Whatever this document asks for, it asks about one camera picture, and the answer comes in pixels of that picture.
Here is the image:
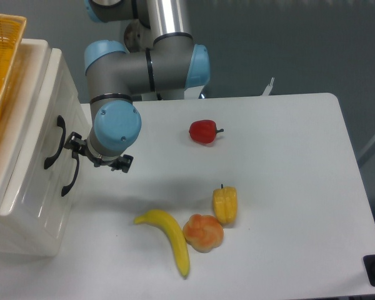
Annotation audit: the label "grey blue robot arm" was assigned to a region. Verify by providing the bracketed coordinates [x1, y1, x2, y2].
[64, 1, 210, 172]

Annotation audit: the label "orange swirl bread roll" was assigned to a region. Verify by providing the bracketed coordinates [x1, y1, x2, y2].
[182, 214, 224, 253]

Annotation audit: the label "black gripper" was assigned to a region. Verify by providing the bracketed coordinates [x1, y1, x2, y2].
[64, 132, 134, 173]

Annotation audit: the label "yellow toy banana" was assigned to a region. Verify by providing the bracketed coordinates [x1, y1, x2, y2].
[134, 209, 190, 278]

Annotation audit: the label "white drawer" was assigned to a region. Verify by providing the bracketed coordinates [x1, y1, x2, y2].
[0, 49, 90, 249]
[37, 150, 79, 256]

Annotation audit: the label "yellow woven basket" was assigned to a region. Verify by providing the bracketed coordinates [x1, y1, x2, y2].
[0, 14, 27, 122]

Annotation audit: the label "white drawer cabinet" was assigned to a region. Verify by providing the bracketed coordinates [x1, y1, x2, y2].
[0, 39, 66, 258]

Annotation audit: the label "red toy bell pepper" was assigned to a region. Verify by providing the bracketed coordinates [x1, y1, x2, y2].
[189, 119, 224, 146]

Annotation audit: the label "yellow toy bell pepper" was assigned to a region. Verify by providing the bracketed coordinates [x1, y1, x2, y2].
[212, 185, 238, 224]

